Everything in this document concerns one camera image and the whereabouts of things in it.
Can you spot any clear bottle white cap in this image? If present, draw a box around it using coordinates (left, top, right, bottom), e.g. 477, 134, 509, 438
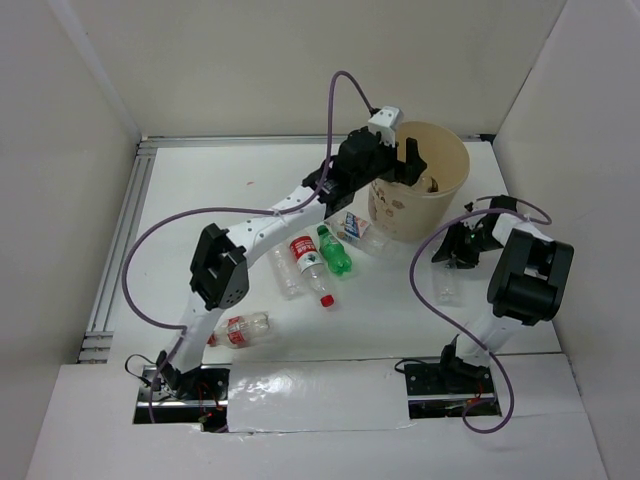
268, 243, 304, 299

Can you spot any blue white label bottle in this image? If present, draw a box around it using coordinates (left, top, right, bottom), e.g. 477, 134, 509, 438
324, 210, 394, 258

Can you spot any red label water bottle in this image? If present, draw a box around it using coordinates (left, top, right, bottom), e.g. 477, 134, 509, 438
288, 234, 335, 308

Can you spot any red cola bottle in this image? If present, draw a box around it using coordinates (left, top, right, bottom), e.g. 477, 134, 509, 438
207, 312, 271, 349

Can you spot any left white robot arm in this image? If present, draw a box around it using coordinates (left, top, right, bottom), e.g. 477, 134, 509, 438
156, 127, 427, 399

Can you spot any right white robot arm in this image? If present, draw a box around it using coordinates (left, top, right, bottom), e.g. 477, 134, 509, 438
431, 195, 574, 392

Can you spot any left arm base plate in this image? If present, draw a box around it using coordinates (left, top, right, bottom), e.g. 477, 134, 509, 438
133, 366, 230, 433

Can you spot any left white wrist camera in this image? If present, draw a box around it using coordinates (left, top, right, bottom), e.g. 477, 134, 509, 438
367, 106, 404, 147

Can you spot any green plastic bottle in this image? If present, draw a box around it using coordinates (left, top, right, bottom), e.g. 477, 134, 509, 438
316, 225, 353, 276

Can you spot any black cap dark bottle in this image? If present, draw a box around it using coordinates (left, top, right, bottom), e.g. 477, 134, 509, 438
414, 176, 440, 194

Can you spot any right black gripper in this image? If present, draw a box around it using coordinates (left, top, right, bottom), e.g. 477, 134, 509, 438
433, 219, 505, 270

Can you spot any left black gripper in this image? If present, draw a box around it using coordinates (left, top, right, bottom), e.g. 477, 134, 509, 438
352, 132, 427, 191

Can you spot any white taped cover sheet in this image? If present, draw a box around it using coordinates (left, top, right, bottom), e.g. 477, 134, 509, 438
227, 360, 412, 433

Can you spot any beige paper bucket bin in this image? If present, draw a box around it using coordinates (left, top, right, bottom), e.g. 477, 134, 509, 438
368, 121, 470, 243

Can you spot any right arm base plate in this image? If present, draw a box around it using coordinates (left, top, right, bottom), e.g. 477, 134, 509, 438
394, 359, 501, 420

